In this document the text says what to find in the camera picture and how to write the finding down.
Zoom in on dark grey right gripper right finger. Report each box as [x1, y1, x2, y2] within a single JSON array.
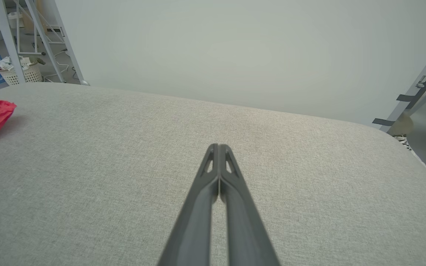
[[219, 144, 281, 266]]

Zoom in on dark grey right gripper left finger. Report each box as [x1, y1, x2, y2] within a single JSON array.
[[158, 144, 220, 266]]

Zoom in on grey fabric sofa cushion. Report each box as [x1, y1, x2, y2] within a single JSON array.
[[0, 82, 426, 266]]

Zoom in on black and white striped item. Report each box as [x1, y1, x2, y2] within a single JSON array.
[[393, 134, 415, 150]]

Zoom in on white perforated laundry basket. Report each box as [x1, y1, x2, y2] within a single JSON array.
[[0, 61, 44, 86]]

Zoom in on crumpled clothes in basket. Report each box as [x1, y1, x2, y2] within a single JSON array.
[[0, 55, 32, 73]]

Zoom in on white cable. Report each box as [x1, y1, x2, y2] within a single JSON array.
[[42, 50, 81, 83]]

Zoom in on grey metal frame leg rounded foot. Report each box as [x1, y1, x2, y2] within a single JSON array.
[[51, 0, 90, 86]]

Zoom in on black diagonal bracket bar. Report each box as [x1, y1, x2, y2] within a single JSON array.
[[396, 68, 426, 111]]

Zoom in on grey metal frame leg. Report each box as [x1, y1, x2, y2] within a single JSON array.
[[0, 0, 27, 84], [24, 0, 66, 83]]

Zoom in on grey metal frame beam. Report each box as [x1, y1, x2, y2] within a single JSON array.
[[379, 31, 426, 133]]

